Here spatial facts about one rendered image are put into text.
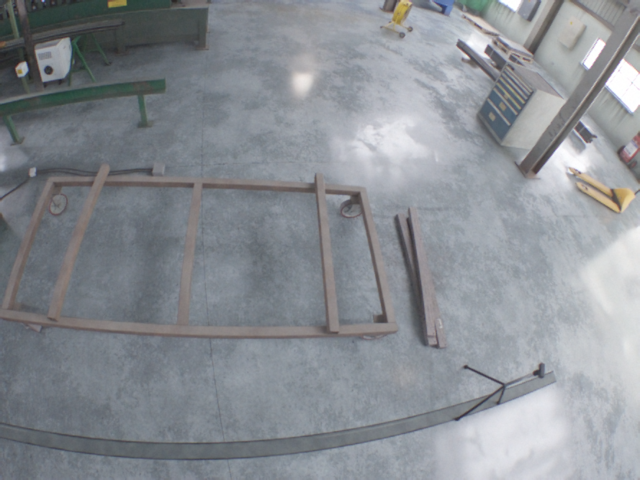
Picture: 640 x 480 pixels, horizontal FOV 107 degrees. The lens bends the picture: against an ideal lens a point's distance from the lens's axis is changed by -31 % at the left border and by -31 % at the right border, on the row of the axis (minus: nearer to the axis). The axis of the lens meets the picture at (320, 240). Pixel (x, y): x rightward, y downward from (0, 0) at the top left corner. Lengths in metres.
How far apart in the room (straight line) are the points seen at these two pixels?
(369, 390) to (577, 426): 2.09
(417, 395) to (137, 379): 1.85
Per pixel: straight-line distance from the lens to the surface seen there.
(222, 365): 2.23
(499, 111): 5.22
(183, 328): 2.00
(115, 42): 5.37
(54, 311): 2.24
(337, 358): 2.32
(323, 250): 2.21
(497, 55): 8.61
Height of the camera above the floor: 2.17
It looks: 54 degrees down
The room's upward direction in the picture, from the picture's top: 20 degrees clockwise
